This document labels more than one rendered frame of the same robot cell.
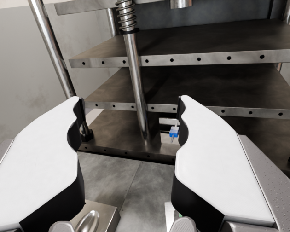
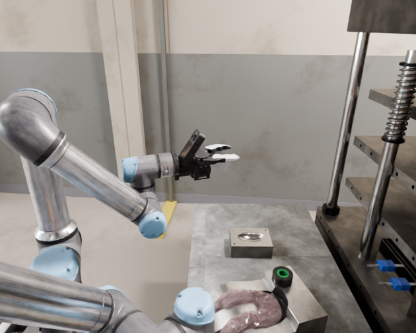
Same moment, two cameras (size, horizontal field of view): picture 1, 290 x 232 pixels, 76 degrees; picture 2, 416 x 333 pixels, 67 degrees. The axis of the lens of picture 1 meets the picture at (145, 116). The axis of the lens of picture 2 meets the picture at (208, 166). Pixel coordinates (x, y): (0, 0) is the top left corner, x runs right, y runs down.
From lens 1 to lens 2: 0.97 m
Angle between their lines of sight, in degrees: 60
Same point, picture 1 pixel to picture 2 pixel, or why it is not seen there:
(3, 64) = not seen: hidden behind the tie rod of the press
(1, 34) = (370, 80)
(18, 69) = (361, 119)
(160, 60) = (405, 180)
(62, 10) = (372, 96)
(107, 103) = (358, 191)
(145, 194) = (298, 267)
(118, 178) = (302, 246)
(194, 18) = not seen: outside the picture
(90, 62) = (364, 147)
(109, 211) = (268, 243)
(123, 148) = (339, 240)
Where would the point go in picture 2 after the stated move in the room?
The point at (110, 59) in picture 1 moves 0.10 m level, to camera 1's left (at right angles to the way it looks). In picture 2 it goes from (376, 154) to (360, 147)
